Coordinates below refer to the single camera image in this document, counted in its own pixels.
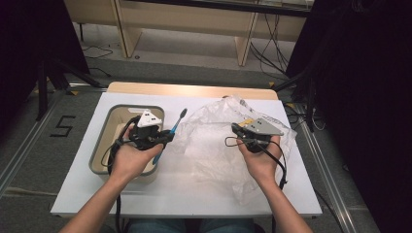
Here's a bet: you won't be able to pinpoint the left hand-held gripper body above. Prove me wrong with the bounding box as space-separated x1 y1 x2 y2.
128 109 163 151

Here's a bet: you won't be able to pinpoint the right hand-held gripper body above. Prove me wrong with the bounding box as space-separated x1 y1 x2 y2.
242 117 285 153

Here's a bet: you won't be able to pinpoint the blue toothbrush black bristles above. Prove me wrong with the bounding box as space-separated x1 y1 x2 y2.
152 108 189 165

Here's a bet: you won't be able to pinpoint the beige storage bin grey rim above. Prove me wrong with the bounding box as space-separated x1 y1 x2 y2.
88 104 166 183

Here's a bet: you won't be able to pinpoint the clear plastic bag smiley print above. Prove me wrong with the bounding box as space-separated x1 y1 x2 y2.
168 95 297 207

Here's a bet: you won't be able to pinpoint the person's left hand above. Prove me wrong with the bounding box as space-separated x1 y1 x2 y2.
110 125 165 184

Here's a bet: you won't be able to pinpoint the person's right hand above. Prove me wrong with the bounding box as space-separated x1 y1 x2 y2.
237 136 283 188

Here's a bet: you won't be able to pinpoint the light wooden table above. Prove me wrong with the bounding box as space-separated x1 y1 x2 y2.
106 82 280 101

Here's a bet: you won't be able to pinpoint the black metal stand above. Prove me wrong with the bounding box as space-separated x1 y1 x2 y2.
273 69 317 132
34 57 108 121

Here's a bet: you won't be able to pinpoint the white table board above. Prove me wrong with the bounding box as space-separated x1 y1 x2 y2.
51 91 324 218

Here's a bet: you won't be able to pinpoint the light wooden background desk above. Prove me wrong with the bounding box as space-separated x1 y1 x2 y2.
63 0 314 67

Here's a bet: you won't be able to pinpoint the black curtain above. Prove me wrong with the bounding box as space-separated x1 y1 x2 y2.
0 0 91 137
285 0 412 233

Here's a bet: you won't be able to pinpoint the right hand-held gripper black cable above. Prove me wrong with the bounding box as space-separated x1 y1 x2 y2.
224 129 290 233

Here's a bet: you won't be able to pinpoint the hand-held gripper black cable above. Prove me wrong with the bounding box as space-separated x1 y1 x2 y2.
100 116 140 233
224 129 290 233

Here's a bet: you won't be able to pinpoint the bundle of black floor cables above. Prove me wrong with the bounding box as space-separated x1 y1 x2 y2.
249 13 292 79

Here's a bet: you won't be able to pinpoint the left hand-held gripper black cable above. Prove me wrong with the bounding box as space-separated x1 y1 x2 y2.
100 116 140 233

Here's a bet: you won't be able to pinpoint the aluminium floor rail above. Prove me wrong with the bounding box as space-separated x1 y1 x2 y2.
297 119 359 233
0 91 67 195

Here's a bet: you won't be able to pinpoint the thin black floor cable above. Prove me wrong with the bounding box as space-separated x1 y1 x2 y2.
81 44 115 78

